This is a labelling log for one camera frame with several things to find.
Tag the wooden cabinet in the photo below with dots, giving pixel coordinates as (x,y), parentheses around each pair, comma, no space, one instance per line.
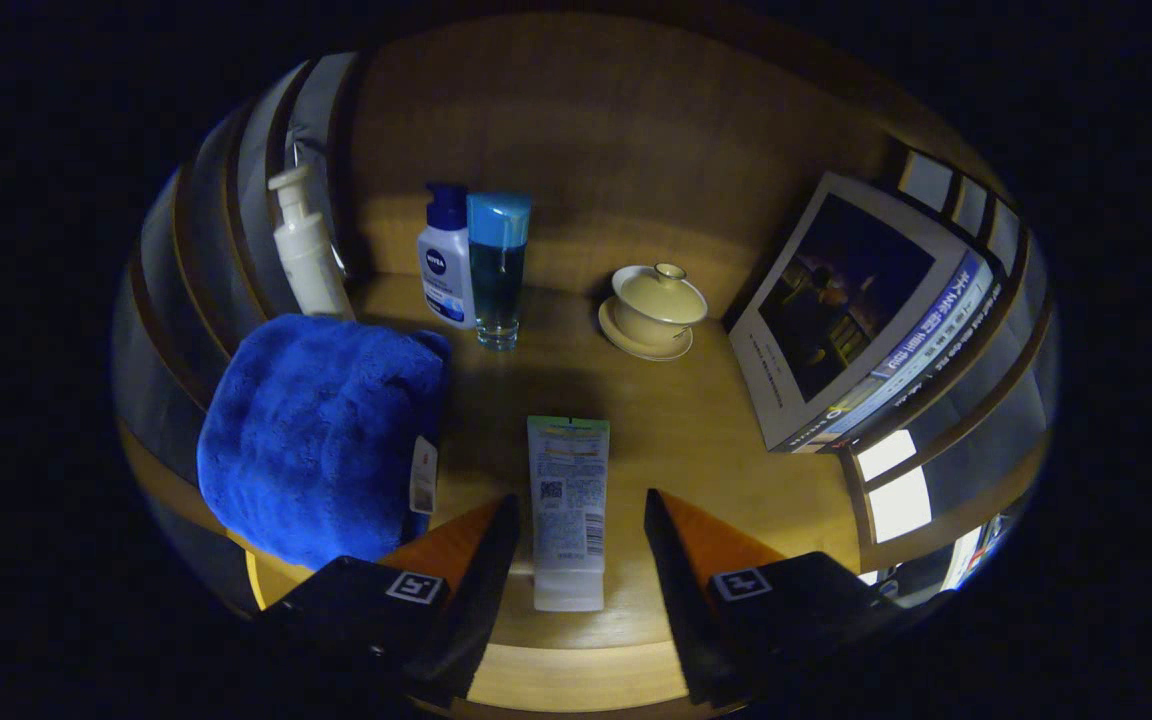
(636,130)

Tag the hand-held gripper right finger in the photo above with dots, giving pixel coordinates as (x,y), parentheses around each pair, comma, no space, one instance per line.
(686,600)

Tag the light spine book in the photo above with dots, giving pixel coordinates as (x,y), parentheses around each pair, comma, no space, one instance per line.
(946,360)

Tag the beige lidded tea cup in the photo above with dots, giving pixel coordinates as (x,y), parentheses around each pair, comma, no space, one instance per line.
(654,305)

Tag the white cosmetic tube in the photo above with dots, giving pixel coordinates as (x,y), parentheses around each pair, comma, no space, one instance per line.
(568,500)

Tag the wooden countertop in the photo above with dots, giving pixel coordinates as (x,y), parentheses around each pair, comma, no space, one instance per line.
(696,440)

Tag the blue towel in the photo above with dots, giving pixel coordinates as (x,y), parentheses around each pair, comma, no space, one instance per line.
(316,430)

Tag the black spine book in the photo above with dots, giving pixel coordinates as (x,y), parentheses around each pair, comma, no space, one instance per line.
(976,350)

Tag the white and blue lotion bottle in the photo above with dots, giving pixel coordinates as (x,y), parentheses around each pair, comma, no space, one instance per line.
(444,270)

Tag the teal bottle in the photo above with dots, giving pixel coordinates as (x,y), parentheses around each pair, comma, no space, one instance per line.
(498,280)

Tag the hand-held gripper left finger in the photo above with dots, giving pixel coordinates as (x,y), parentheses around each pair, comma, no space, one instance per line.
(476,600)

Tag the white pump bottle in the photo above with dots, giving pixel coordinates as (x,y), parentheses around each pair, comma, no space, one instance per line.
(308,265)

